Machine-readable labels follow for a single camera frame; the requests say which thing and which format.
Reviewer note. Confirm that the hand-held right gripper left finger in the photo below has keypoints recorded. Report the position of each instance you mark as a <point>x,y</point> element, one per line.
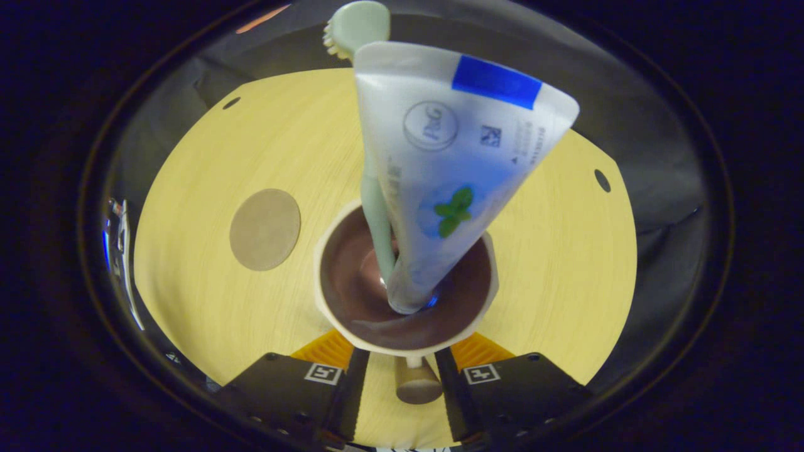
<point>282,389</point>

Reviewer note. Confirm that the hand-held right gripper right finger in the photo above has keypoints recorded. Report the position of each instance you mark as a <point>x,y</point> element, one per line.
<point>521,389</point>

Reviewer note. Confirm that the round brown coaster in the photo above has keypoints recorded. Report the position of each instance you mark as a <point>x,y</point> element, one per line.
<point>264,230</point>

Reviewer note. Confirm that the pale green toothbrush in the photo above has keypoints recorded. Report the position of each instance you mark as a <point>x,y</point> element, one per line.
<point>377,220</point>

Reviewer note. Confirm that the white toothpaste tube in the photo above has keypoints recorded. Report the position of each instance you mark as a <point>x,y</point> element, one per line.
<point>440,176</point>

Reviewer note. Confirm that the light wooden desktop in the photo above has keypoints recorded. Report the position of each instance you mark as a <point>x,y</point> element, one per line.
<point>188,157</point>

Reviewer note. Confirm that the computer monitor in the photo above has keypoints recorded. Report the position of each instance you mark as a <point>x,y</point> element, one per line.
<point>108,245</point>

